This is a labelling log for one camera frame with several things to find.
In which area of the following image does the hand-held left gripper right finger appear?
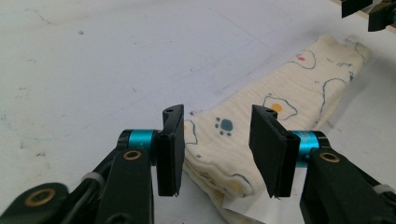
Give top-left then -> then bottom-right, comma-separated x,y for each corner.
248,105 -> 331,199

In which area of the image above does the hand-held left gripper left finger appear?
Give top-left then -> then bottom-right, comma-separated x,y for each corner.
118,104 -> 186,198

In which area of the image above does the cream printed cloth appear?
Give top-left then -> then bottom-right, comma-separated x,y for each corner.
181,33 -> 372,224

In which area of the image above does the pale blue table mat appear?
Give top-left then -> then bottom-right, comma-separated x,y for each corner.
0,0 -> 396,224

